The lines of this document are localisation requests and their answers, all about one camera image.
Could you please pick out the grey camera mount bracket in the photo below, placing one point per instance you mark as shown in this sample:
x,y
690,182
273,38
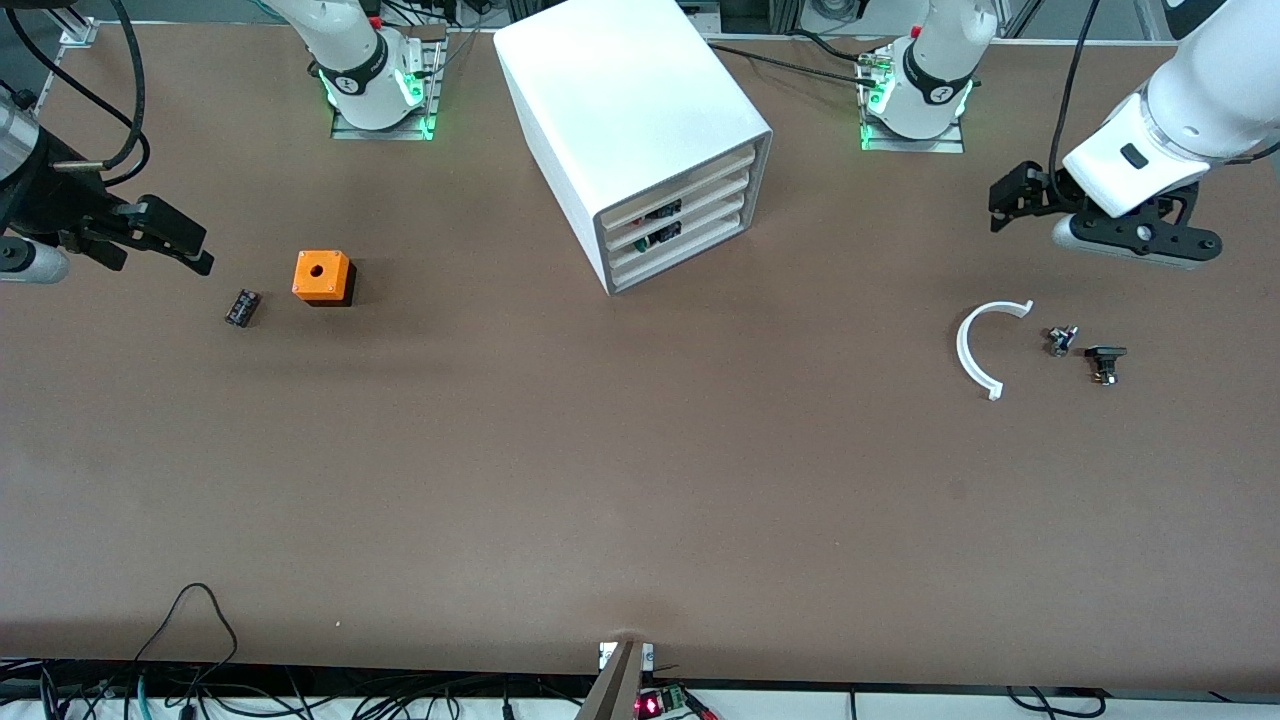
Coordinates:
x,y
615,685

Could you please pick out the white curved plastic arc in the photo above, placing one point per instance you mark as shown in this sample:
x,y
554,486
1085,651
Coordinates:
x,y
963,350

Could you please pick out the orange button box with hole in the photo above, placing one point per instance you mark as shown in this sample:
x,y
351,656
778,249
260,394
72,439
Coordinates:
x,y
320,275

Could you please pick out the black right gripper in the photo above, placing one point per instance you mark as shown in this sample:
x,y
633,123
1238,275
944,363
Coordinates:
x,y
50,205

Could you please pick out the black part inside drawer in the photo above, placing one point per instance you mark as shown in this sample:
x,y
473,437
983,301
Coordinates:
x,y
660,237
662,211

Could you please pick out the small black switch part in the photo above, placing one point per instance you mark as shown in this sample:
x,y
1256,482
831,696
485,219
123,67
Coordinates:
x,y
1104,360

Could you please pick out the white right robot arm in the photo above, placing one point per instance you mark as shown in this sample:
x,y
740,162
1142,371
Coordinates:
x,y
350,50

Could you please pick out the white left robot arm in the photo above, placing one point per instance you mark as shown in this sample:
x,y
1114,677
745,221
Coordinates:
x,y
1200,100

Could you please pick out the circuit board with red light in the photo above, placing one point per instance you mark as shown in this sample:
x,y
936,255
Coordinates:
x,y
665,700

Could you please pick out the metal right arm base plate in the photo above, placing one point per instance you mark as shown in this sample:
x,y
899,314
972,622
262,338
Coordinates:
x,y
380,133

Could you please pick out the small black terminal block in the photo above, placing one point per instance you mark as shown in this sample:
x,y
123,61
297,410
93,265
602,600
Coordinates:
x,y
242,308

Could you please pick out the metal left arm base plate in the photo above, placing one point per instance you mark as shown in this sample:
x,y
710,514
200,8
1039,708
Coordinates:
x,y
935,144

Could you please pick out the aluminium frame corner profile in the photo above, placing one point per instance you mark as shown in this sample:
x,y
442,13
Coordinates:
x,y
78,32

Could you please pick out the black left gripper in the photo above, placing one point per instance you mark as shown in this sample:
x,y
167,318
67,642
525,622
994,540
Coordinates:
x,y
1046,190

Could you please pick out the small metal switch part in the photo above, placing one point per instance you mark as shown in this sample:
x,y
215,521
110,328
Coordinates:
x,y
1060,341

